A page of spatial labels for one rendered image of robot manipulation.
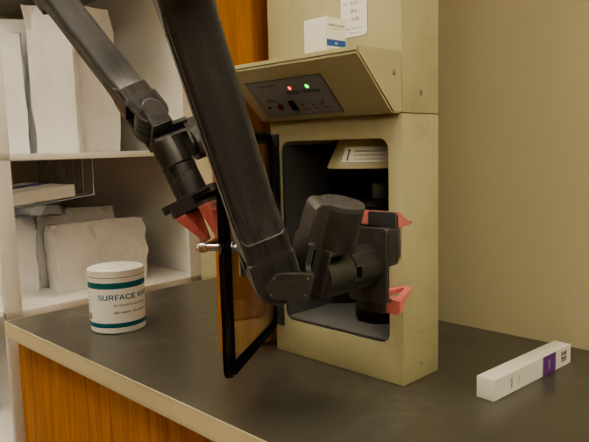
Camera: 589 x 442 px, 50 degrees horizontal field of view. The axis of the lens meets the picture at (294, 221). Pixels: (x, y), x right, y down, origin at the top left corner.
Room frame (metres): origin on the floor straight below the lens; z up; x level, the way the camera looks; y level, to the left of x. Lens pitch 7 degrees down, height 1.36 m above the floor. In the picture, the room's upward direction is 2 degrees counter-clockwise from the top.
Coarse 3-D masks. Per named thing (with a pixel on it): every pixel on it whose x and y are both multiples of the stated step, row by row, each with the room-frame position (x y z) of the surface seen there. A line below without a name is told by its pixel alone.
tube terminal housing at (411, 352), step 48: (288, 0) 1.23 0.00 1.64; (336, 0) 1.15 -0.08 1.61; (384, 0) 1.07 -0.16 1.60; (432, 0) 1.11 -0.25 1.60; (288, 48) 1.23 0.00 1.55; (384, 48) 1.07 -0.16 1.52; (432, 48) 1.11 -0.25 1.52; (432, 96) 1.11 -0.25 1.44; (288, 144) 1.26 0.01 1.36; (432, 144) 1.11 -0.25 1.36; (432, 192) 1.11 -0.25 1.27; (432, 240) 1.11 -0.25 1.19; (432, 288) 1.11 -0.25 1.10; (288, 336) 1.25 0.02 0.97; (336, 336) 1.16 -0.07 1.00; (432, 336) 1.11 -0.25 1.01
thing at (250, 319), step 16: (224, 288) 0.96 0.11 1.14; (240, 288) 1.04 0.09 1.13; (224, 304) 0.96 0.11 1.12; (240, 304) 1.03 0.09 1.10; (256, 304) 1.12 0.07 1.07; (224, 320) 0.96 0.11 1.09; (240, 320) 1.03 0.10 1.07; (256, 320) 1.12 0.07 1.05; (224, 336) 0.96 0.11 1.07; (240, 336) 1.03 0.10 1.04; (256, 336) 1.11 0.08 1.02; (224, 352) 0.96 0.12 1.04; (240, 352) 1.02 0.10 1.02; (224, 368) 0.96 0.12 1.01
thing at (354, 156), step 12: (348, 144) 1.17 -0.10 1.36; (360, 144) 1.16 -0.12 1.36; (372, 144) 1.15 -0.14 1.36; (384, 144) 1.15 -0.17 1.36; (336, 156) 1.19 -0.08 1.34; (348, 156) 1.16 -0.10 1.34; (360, 156) 1.14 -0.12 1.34; (372, 156) 1.14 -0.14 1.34; (384, 156) 1.14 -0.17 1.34; (336, 168) 1.17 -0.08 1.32; (348, 168) 1.15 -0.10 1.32; (360, 168) 1.14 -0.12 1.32; (372, 168) 1.13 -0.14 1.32
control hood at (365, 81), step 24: (336, 48) 1.00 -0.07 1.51; (360, 48) 0.97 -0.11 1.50; (240, 72) 1.16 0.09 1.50; (264, 72) 1.13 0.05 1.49; (288, 72) 1.09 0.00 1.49; (312, 72) 1.06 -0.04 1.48; (336, 72) 1.03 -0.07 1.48; (360, 72) 1.00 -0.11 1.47; (384, 72) 1.01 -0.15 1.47; (336, 96) 1.08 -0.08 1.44; (360, 96) 1.04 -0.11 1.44; (384, 96) 1.02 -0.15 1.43; (264, 120) 1.25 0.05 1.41; (288, 120) 1.22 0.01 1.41
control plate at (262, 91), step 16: (272, 80) 1.13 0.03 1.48; (288, 80) 1.11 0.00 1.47; (304, 80) 1.08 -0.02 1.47; (320, 80) 1.06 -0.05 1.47; (256, 96) 1.20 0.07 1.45; (272, 96) 1.17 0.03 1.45; (288, 96) 1.14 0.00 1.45; (304, 96) 1.12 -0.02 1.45; (320, 96) 1.10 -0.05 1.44; (272, 112) 1.21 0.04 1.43; (288, 112) 1.18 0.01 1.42; (304, 112) 1.15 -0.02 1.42; (320, 112) 1.13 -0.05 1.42; (336, 112) 1.11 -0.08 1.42
